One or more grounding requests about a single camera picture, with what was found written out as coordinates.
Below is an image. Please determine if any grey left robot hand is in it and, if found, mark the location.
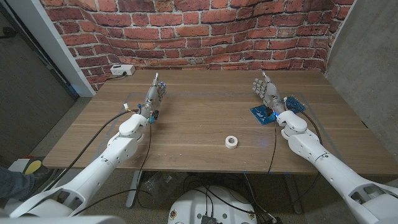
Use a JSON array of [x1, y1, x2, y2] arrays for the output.
[[140, 72, 167, 121]]

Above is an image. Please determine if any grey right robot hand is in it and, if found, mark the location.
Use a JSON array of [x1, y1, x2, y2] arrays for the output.
[[252, 70, 286, 115]]

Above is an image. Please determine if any blue printed gel pad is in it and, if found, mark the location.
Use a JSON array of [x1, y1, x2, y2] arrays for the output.
[[250, 95, 307, 126]]

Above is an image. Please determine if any white tape roll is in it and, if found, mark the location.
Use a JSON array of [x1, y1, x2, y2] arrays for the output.
[[224, 135, 239, 149]]

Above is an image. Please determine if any white power strip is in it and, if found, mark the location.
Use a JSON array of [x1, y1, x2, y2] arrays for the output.
[[109, 64, 136, 77]]

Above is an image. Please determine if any red brick print backdrop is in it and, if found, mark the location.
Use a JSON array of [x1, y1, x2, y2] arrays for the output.
[[39, 0, 355, 93]]

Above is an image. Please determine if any clear plastic bag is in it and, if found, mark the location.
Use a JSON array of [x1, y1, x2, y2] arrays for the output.
[[141, 170, 184, 206]]

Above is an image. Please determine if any grey table leg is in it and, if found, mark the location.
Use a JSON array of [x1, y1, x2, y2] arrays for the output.
[[126, 170, 144, 208], [284, 174, 304, 215]]

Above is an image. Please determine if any white robot torso base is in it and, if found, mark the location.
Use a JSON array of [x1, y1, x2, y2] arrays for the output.
[[167, 185, 258, 224]]

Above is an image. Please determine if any dark grey door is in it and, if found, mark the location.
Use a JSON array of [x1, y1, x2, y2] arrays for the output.
[[0, 6, 78, 166]]

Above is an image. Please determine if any yellow foot pedal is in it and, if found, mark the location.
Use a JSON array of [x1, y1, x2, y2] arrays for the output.
[[23, 157, 44, 175]]

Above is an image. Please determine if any person's leg in jeans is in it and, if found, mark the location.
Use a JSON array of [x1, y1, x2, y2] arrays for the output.
[[0, 166, 35, 202]]

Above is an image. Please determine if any black power strip cable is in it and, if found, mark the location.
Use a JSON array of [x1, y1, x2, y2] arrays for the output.
[[107, 72, 127, 81]]

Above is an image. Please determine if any thin black left wrist cable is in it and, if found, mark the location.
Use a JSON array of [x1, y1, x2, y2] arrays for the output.
[[134, 123, 153, 209]]

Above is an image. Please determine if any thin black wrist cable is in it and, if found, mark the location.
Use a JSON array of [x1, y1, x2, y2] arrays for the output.
[[134, 123, 153, 209], [267, 120, 278, 174]]

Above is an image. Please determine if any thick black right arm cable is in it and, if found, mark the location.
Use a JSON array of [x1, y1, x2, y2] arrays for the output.
[[290, 105, 323, 146]]

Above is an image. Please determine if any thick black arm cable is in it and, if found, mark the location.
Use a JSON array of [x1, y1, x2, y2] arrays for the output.
[[43, 108, 139, 192], [290, 105, 323, 146]]

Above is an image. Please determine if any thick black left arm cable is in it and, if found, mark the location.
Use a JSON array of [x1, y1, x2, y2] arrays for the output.
[[43, 108, 139, 192]]

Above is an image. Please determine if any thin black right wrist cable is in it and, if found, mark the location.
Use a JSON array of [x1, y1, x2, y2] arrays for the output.
[[267, 120, 278, 174]]

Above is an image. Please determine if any white door frame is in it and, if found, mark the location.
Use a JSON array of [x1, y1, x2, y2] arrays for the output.
[[6, 0, 96, 98]]

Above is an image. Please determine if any black door handle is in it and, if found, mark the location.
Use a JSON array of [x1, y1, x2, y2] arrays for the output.
[[0, 26, 18, 40]]

